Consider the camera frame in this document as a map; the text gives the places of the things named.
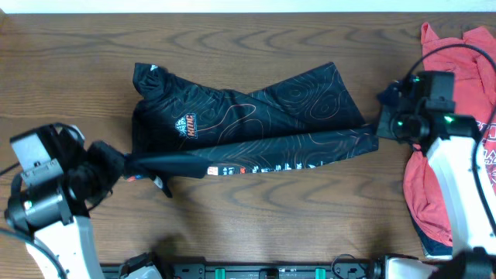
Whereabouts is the navy blue garment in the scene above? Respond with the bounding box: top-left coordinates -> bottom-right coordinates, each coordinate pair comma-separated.
412,219 -> 453,260

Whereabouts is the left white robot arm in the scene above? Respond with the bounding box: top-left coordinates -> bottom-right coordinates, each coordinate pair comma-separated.
5,142 -> 162,279

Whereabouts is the red printed t-shirt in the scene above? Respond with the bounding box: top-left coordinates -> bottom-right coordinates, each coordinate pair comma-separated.
403,22 -> 495,253

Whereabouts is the black orange-patterned jersey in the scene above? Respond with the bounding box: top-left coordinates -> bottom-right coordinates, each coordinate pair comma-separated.
126,62 -> 379,194

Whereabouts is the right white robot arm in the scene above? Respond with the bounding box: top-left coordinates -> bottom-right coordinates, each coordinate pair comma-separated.
377,82 -> 495,278

